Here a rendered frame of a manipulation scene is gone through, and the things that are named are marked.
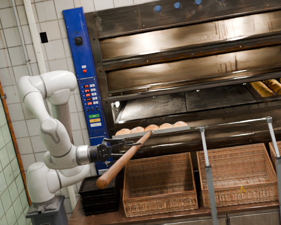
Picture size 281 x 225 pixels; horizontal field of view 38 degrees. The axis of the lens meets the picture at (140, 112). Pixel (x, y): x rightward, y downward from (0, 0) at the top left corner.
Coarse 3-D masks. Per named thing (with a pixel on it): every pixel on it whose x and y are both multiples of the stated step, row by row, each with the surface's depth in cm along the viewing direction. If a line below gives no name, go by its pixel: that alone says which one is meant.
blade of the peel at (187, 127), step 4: (168, 128) 282; (172, 128) 281; (176, 128) 281; (180, 128) 281; (184, 128) 281; (188, 128) 280; (140, 132) 284; (144, 132) 283; (156, 132) 283; (160, 132) 282; (164, 132) 282; (112, 136) 286; (116, 136) 285; (120, 136) 285; (124, 136) 285; (128, 136) 285; (132, 136) 284; (136, 136) 284
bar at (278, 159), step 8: (248, 120) 291; (256, 120) 290; (264, 120) 290; (192, 128) 296; (200, 128) 294; (208, 128) 294; (272, 128) 287; (152, 136) 300; (272, 136) 284; (280, 160) 273; (208, 168) 279; (280, 168) 275; (208, 176) 280; (280, 176) 277; (208, 184) 282; (280, 184) 278; (208, 192) 287; (280, 192) 280; (280, 200) 282; (216, 208) 287; (280, 208) 285; (216, 216) 288; (280, 216) 289; (216, 224) 290
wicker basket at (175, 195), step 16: (144, 160) 341; (160, 160) 340; (176, 160) 339; (128, 176) 342; (144, 176) 341; (160, 176) 340; (176, 176) 339; (192, 176) 311; (128, 192) 330; (144, 192) 339; (160, 192) 334; (176, 192) 330; (192, 192) 296; (128, 208) 303; (144, 208) 313; (160, 208) 301; (176, 208) 301; (192, 208) 300
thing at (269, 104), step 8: (240, 104) 330; (248, 104) 326; (256, 104) 325; (264, 104) 325; (272, 104) 324; (280, 104) 324; (184, 112) 335; (192, 112) 331; (200, 112) 330; (208, 112) 330; (216, 112) 329; (224, 112) 329; (128, 120) 341; (136, 120) 337; (144, 120) 336; (152, 120) 335; (160, 120) 335; (168, 120) 334
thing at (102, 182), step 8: (144, 136) 230; (128, 152) 157; (120, 160) 136; (128, 160) 149; (112, 168) 120; (120, 168) 128; (104, 176) 107; (112, 176) 113; (96, 184) 104; (104, 184) 104
